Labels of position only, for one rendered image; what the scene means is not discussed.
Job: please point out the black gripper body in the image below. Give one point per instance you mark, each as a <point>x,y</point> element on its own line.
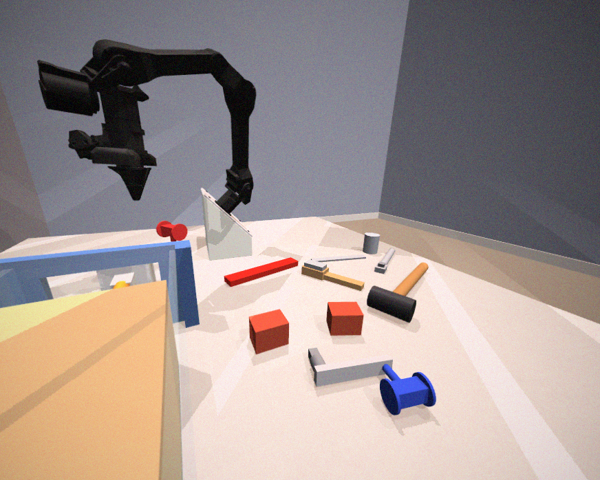
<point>127,145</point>

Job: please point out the grey crank handle with blue knob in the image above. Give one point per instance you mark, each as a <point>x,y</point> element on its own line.
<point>396,394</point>

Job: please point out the black mallet with wooden handle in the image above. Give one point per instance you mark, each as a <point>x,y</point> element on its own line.
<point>395,302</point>

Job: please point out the dark grey cylinder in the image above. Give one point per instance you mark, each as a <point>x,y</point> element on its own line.
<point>370,244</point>

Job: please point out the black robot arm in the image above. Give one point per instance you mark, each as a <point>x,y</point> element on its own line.
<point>114,64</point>

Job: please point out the orange-red box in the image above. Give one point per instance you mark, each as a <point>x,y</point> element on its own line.
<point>344,318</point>
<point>268,331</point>

